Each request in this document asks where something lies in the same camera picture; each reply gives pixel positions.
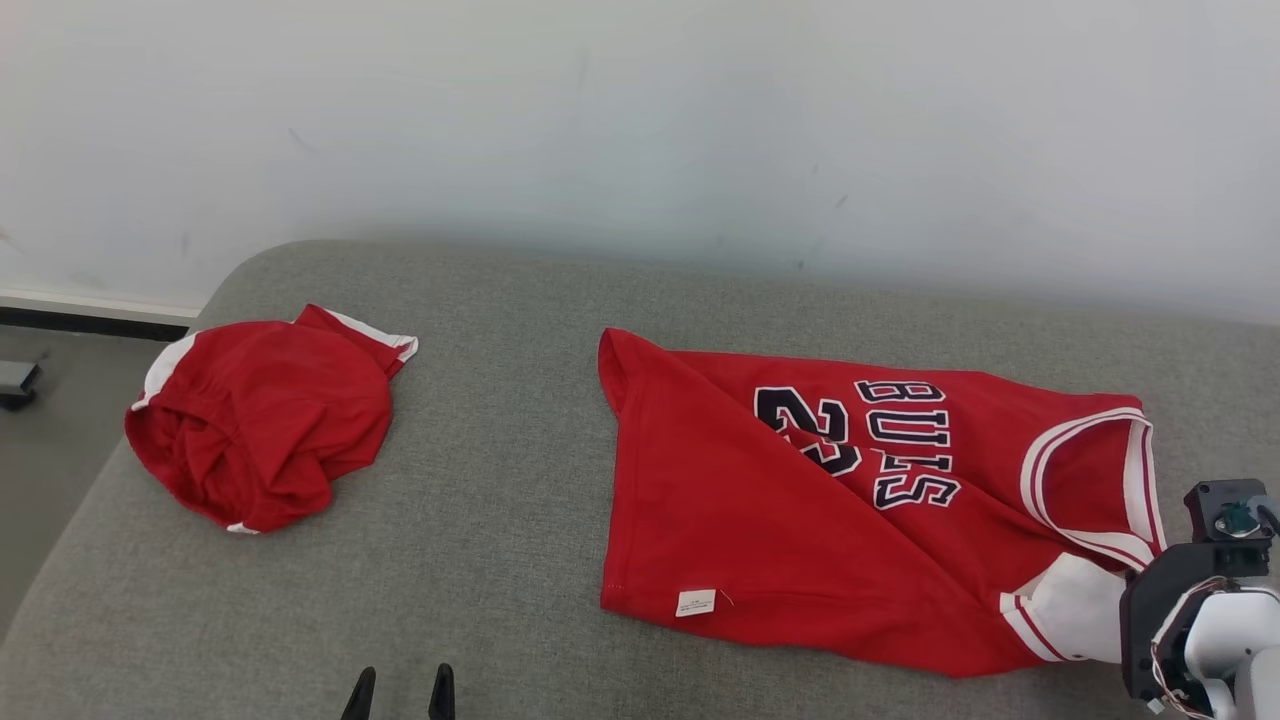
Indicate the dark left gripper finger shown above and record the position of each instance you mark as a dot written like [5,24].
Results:
[442,700]
[360,700]

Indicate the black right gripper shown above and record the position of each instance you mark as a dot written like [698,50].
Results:
[1150,600]

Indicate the red shorts white stripe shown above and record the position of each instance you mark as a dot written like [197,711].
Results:
[260,420]

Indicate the red basketball jersey white sleeves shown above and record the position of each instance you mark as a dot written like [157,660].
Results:
[740,510]

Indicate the grey object on floor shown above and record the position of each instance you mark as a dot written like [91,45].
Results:
[15,382]

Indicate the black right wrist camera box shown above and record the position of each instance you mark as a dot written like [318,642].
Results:
[1215,505]

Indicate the black wall baseboard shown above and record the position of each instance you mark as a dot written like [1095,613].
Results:
[90,322]

